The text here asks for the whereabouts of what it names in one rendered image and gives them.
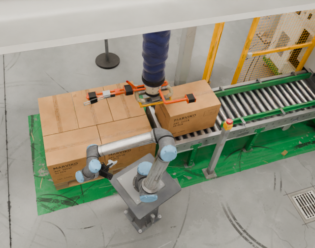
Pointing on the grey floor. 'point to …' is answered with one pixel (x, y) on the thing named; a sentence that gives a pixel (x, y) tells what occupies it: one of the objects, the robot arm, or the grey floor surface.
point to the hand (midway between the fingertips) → (114, 168)
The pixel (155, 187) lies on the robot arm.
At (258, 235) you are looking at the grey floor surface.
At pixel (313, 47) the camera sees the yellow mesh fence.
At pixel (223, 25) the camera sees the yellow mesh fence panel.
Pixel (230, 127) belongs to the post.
